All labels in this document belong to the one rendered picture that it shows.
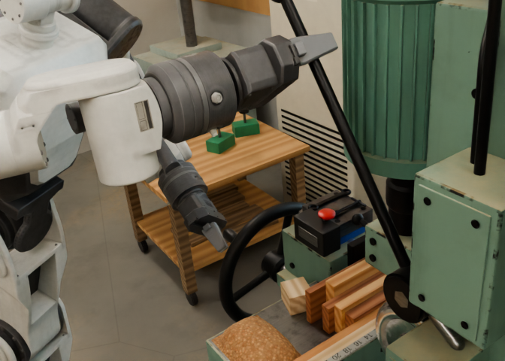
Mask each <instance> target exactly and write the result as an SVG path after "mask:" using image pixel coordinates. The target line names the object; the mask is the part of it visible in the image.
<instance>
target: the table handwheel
mask: <svg viewBox="0 0 505 361"><path fill-rule="evenodd" d="M302 205H305V203H303V202H284V203H280V204H278V205H274V206H272V207H269V208H267V209H265V210H264V211H262V212H261V213H259V214H257V215H256V216H254V218H252V219H251V220H250V221H249V222H248V223H247V224H246V225H245V226H244V227H243V228H242V229H241V230H240V231H239V233H238V234H237V235H236V236H235V238H234V240H233V241H232V243H231V244H230V246H229V248H228V250H227V252H226V254H225V256H224V259H223V261H222V265H221V269H220V272H219V286H218V287H219V297H220V301H221V303H222V306H223V308H224V310H225V312H226V314H227V315H228V316H229V317H230V318H231V319H232V320H233V321H235V322H238V321H240V320H242V319H244V318H247V317H250V316H252V315H253V314H249V313H247V312H245V311H243V310H242V309H241V308H240V307H239V306H238V305H237V303H236V301H237V300H239V299H240V298H242V297H243V296H245V295H246V294H247V293H248V292H249V291H250V290H252V289H254V288H255V287H257V286H258V285H259V284H261V283H262V282H264V281H266V280H267V279H268V278H270V279H272V280H273V281H274V282H276V283H277V272H280V271H282V270H283V269H285V263H284V252H283V234H282V232H281V236H280V241H279V244H278V248H277V249H275V250H271V251H270V252H268V253H267V254H266V255H265V257H264V258H263V260H262V273H261V274H260V275H258V276H257V277H255V278H254V279H252V280H251V281H250V282H249V283H248V284H246V285H245V286H243V287H241V288H240V289H239V290H238V291H236V292H235V293H233V289H232V281H233V276H234V270H235V267H236V265H237V261H238V260H239V258H240V255H241V254H242V252H243V250H244V248H245V247H246V246H247V245H248V243H249V242H250V240H251V239H252V238H253V237H254V236H255V235H256V234H257V233H258V232H259V231H260V230H261V229H263V228H264V227H265V226H266V225H268V224H269V223H271V222H273V221H275V220H277V219H279V218H281V217H284V220H283V227H282V230H283V229H285V228H287V227H289V226H291V222H292V217H293V215H296V214H298V212H299V211H300V210H301V209H302Z"/></svg>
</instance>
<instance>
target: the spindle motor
mask: <svg viewBox="0 0 505 361"><path fill-rule="evenodd" d="M440 1H442V0H341V20H342V64H343V113H344V115H345V117H346V119H347V122H348V124H349V126H350V128H351V130H352V133H353V135H354V137H355V139H356V141H357V143H358V146H359V148H360V150H361V153H362V155H363V157H364V159H365V162H366V163H367V166H368V168H369V170H370V173H371V174H375V175H379V176H383V177H390V178H394V179H402V180H415V174H416V173H417V172H419V171H421V170H423V169H425V168H426V166H427V153H428V127H429V114H430V100H431V74H432V60H433V47H434V21H435V8H436V3H437V2H440Z"/></svg>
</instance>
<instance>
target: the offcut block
mask: <svg viewBox="0 0 505 361"><path fill-rule="evenodd" d="M280 286H281V296H282V300H283V302H284V304H285V306H286V308H287V310H288V312H289V313H290V315H291V316H292V315H295V314H300V313H303V312H305V311H307V310H306V297H305V290H306V289H308V288H310V286H309V285H308V283H307V282H306V280H305V279H304V277H299V278H295V279H291V280H288V281H284V282H280Z"/></svg>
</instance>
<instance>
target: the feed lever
mask: <svg viewBox="0 0 505 361"><path fill-rule="evenodd" d="M271 1H273V2H276V3H281V5H282V7H283V10H284V11H285V14H286V16H287V18H288V20H289V23H290V25H291V27H292V30H293V32H294V33H295V37H300V36H306V35H308V33H307V30H306V29H305V27H304V24H303V22H302V20H301V17H300V15H299V13H298V11H297V8H296V7H295V4H294V2H293V0H271ZM308 65H309V67H310V70H311V71H312V73H313V76H314V78H315V80H316V83H317V85H318V87H319V90H320V92H321V94H322V96H323V99H324V100H325V103H326V105H327V107H328V109H329V111H330V114H331V116H332V118H333V121H334V123H335V125H336V127H337V130H338V132H339V133H340V137H341V138H342V140H343V143H344V145H345V147H346V149H347V152H348V154H349V156H350V159H351V160H352V163H353V165H354V167H355V170H356V171H357V173H358V176H359V178H360V180H361V183H362V185H363V187H364V190H365V192H366V193H367V197H368V198H369V200H370V203H371V205H372V207H373V209H374V211H375V214H376V216H377V218H378V221H379V222H380V225H381V227H382V229H383V231H384V233H385V236H386V238H387V240H388V242H389V245H390V247H391V249H392V252H393V254H394V255H395V259H396V260H397V262H398V265H399V267H400V268H399V269H397V270H395V271H394V272H392V273H390V274H389V275H387V276H386V277H385V279H384V282H383V292H384V295H385V298H386V301H387V303H388V304H389V307H390V308H391V309H392V310H393V311H394V313H395V314H396V315H398V316H399V317H400V318H401V319H402V320H405V321H407V322H409V323H419V322H420V321H422V320H424V319H425V318H426V317H428V318H429V319H430V320H431V322H432V323H433V324H434V325H435V327H436V328H437V330H438V331H439V332H440V334H441V335H442V336H443V337H444V339H445V340H446V342H447V343H448V344H449V346H450V347H451V348H452V349H454V350H463V349H464V347H465V342H464V339H463V338H462V337H461V336H460V335H459V334H458V333H457V332H455V331H453V330H452V329H450V328H449V327H448V326H446V325H444V324H443V323H441V322H440V321H439V320H436V319H435V318H433V317H432V316H431V315H429V314H427V313H426V312H424V311H423V310H422V309H420V308H418V307H416V306H415V305H414V304H412V303H411V302H410V301H409V292H410V258H409V257H408V254H407V252H406V250H405V248H404V245H403V243H402V241H401V238H400V236H399V234H398V231H397V230H396V228H395V225H394V223H393V221H392V219H391V217H390V214H389V212H388V210H387V208H386V205H385V203H384V201H383V198H382V196H381V195H380V192H379V190H378V188H377V186H376V183H375V181H374V179H373V177H372V174H371V173H370V170H369V168H368V166H367V163H366V162H365V159H364V157H363V155H362V153H361V150H360V148H359V146H358V143H357V141H356V139H355V137H354V135H353V133H352V130H351V128H350V126H349V124H348V122H347V119H346V117H345V115H344V113H343V110H342V108H341V106H340V103H339V101H338V100H337V97H336V95H335V93H334V91H333V88H332V86H331V84H330V82H329V79H328V77H327V75H326V73H325V70H324V68H323V67H322V63H321V62H320V60H319V59H316V60H314V61H312V62H310V63H308Z"/></svg>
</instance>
